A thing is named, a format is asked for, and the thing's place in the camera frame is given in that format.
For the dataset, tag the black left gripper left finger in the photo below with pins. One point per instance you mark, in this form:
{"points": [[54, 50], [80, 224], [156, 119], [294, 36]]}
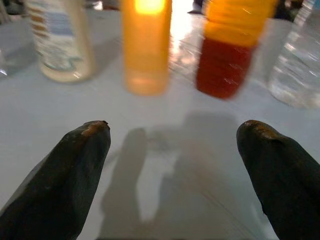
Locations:
{"points": [[57, 180]]}

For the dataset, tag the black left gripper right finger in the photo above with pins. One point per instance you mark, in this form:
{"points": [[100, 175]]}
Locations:
{"points": [[282, 180]]}

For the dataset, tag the clear water bottle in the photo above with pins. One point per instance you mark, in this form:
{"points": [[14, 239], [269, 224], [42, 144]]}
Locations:
{"points": [[297, 70]]}

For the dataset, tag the red drink bottle yellow label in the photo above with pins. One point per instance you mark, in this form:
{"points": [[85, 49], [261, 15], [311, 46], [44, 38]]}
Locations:
{"points": [[225, 65]]}

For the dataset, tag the milky white bottle blue label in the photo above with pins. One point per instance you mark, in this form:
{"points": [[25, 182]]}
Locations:
{"points": [[60, 37]]}

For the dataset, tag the orange juice bottle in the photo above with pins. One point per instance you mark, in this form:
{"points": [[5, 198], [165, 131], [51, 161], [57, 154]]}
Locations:
{"points": [[146, 50]]}

